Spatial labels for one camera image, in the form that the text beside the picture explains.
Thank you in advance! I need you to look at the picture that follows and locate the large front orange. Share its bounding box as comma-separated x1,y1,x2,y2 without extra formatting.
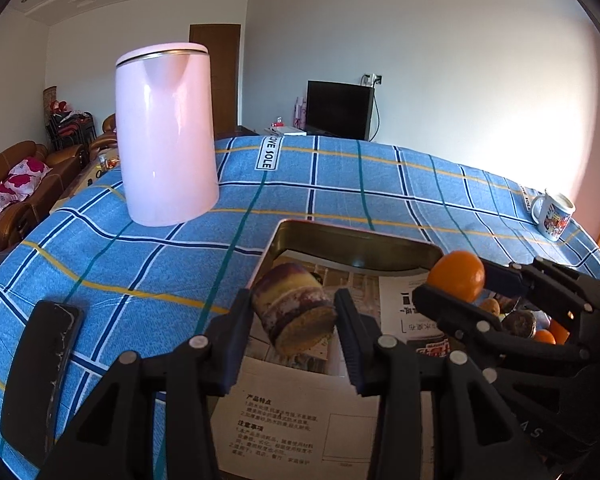
426,250,486,302

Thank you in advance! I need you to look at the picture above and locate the striped cake roll slice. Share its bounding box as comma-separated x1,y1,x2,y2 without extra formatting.
251,262,337,358

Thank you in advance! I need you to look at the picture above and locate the small brown round fruit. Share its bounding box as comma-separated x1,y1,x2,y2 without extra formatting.
479,297,501,316

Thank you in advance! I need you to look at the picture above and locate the small orange tangerine left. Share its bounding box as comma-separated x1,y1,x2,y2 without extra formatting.
533,330,556,344

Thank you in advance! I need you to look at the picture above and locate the colourful printed ceramic mug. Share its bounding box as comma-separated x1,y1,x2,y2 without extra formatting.
530,191,576,242

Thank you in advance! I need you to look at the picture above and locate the pink biscuit tin box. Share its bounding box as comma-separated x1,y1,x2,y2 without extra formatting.
214,219,552,480

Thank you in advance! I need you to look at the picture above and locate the black smartphone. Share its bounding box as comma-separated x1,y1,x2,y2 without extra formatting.
0,301,84,468

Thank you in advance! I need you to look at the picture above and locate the printed paper leaflet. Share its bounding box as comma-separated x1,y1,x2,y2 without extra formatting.
211,252,449,479

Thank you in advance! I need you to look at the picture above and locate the blue plaid tablecloth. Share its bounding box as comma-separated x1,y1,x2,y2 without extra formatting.
0,136,600,479

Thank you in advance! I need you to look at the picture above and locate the black television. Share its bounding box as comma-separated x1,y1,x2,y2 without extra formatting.
304,80,375,141

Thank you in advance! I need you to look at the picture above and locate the brown leather sofa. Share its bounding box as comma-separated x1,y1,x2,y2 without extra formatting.
0,141,87,251

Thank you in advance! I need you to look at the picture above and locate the pink floral cushion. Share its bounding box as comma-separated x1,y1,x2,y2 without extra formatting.
0,156,50,214

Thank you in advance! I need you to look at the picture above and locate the pink electric kettle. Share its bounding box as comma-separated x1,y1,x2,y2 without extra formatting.
114,42,220,226

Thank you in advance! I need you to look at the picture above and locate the brown wooden door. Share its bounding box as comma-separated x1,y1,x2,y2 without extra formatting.
189,24,240,140

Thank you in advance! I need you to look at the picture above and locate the wall power socket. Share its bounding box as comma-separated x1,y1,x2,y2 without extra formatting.
362,74,382,87

